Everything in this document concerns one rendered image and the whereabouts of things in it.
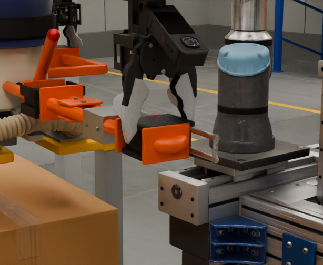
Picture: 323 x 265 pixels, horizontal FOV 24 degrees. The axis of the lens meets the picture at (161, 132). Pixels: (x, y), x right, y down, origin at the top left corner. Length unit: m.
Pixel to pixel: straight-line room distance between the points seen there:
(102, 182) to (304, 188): 0.67
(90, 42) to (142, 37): 10.89
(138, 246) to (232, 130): 2.39
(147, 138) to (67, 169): 3.80
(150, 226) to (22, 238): 2.85
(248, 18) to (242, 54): 0.16
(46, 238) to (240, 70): 0.56
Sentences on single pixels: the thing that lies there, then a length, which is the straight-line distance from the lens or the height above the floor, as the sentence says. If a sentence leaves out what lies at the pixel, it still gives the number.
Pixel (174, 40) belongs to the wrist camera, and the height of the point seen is 1.36.
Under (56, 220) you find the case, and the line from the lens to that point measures 1.57.
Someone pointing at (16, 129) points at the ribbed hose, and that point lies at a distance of 1.43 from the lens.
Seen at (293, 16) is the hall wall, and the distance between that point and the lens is 12.22.
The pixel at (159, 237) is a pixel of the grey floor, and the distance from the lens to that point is 4.19.
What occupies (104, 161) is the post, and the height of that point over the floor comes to 0.90.
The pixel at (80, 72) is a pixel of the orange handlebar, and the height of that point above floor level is 1.22.
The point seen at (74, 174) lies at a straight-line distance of 4.85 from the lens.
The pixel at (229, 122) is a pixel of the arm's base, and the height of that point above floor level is 1.10.
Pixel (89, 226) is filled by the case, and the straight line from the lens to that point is 1.60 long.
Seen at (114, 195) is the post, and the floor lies 0.79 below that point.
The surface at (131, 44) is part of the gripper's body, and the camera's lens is 1.05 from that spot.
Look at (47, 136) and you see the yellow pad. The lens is 1.58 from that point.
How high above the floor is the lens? 1.45
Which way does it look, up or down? 13 degrees down
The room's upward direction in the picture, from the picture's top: straight up
